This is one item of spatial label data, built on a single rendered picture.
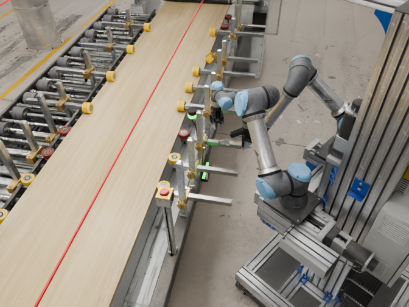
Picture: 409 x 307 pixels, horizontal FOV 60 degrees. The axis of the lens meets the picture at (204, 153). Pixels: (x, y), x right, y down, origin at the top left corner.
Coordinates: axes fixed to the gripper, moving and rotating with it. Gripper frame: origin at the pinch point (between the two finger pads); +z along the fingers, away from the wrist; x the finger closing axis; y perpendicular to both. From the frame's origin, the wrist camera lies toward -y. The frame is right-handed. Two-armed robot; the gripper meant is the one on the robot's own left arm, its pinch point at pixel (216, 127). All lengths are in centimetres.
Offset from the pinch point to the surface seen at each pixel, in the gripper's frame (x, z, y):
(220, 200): -6, 14, 51
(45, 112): -115, -4, -31
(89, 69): -92, 0, -94
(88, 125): -88, 8, -28
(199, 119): -11.0, -9.6, 1.4
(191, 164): -20.1, 7.7, 24.5
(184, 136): -21.3, 8.4, -4.7
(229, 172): 3.8, 14.7, 28.6
